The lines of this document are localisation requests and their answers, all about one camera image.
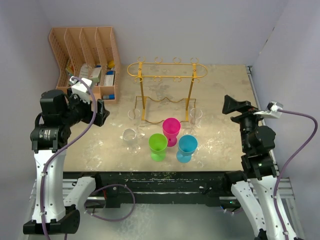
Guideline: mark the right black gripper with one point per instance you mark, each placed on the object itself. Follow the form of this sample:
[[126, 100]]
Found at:
[[230, 105]]

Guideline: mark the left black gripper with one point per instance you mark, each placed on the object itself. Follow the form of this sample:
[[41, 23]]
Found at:
[[73, 98]]

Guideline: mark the tall clear flute glass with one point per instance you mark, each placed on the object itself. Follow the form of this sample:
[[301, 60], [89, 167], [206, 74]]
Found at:
[[135, 117]]

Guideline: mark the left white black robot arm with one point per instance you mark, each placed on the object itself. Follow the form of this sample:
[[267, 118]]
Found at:
[[49, 141]]

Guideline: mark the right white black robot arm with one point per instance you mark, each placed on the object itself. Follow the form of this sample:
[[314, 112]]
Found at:
[[256, 185]]

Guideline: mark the short clear wine glass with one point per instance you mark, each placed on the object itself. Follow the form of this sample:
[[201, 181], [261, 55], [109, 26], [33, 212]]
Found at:
[[130, 138]]

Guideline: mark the blue capped small bottle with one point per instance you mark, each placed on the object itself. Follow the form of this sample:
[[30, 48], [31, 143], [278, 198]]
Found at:
[[108, 97]]

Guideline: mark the white blue box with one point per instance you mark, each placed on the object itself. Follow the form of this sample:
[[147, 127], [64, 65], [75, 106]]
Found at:
[[109, 78]]

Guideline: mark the white medicine box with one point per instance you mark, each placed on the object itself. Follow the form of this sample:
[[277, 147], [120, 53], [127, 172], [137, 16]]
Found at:
[[95, 75]]

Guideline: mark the white paper card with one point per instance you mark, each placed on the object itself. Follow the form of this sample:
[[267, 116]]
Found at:
[[85, 71]]

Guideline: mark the yellow bottle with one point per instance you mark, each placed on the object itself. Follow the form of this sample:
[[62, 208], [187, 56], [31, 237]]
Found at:
[[111, 64]]

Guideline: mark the colourful booklet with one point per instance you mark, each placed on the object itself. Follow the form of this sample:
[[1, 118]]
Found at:
[[69, 68]]

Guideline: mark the blue plastic goblet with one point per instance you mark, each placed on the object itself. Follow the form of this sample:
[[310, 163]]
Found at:
[[187, 145]]

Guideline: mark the pink plastic goblet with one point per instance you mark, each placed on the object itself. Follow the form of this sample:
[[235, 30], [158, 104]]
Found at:
[[171, 128]]

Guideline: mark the green plastic goblet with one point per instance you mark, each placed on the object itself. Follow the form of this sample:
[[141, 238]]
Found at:
[[158, 144]]

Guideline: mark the peach plastic file organizer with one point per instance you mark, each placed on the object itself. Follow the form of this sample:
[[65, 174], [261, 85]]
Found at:
[[86, 45]]

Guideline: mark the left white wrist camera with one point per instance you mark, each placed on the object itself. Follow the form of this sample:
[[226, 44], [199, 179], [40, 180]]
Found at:
[[78, 88]]

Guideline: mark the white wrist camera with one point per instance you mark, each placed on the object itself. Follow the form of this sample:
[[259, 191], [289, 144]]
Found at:
[[272, 111], [78, 88]]

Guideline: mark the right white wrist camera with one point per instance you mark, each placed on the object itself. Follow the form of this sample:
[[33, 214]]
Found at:
[[272, 111]]

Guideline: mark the gold wire glass rack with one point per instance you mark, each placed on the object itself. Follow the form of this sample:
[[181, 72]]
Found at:
[[158, 71]]

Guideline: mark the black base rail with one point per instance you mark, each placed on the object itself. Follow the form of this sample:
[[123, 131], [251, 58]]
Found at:
[[209, 188]]

